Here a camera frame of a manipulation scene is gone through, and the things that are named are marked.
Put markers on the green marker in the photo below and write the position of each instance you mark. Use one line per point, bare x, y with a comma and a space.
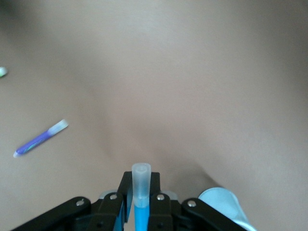
2, 72

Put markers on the blue mesh cup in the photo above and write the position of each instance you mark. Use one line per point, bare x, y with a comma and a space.
223, 204

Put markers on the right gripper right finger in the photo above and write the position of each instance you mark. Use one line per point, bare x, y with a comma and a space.
163, 211

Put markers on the blue marker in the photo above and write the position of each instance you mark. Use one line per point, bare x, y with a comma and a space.
142, 216

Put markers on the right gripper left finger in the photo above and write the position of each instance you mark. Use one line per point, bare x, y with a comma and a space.
113, 209

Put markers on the purple marker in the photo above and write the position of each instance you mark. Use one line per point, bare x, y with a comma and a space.
36, 142

